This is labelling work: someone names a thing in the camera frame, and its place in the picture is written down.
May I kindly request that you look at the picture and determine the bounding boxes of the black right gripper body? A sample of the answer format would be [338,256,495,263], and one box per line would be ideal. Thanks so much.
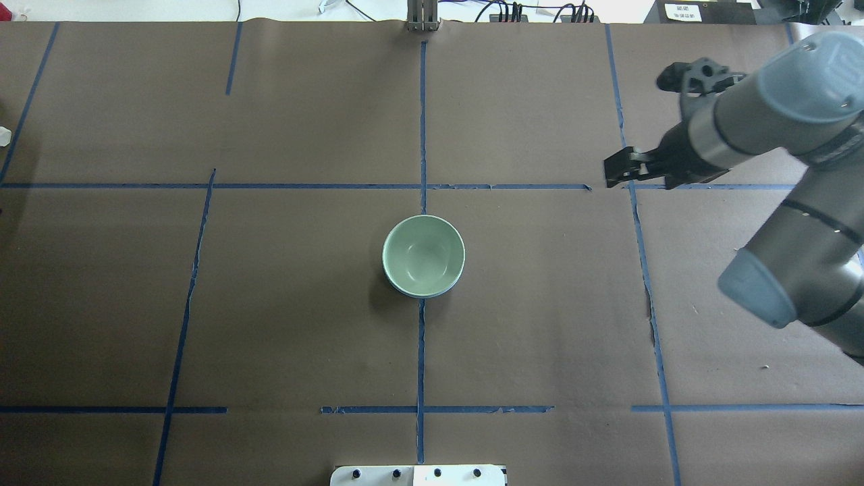
[644,123,723,190]

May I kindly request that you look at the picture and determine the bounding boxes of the green bowl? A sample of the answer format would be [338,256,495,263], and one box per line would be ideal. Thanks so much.
[381,215,466,275]

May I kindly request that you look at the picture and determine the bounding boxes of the blue bowl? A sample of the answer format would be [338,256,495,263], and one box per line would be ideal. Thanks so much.
[385,270,464,299]

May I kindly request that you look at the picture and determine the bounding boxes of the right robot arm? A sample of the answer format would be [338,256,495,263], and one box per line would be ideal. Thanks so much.
[603,30,863,364]

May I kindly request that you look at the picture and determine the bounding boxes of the white plug at edge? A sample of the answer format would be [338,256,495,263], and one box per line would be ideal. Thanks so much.
[0,126,12,148]

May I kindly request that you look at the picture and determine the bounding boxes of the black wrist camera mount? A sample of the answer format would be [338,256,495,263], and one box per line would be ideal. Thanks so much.
[656,57,747,121]

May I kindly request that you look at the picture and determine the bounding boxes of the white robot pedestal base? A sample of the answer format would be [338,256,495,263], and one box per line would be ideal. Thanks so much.
[329,464,508,485]

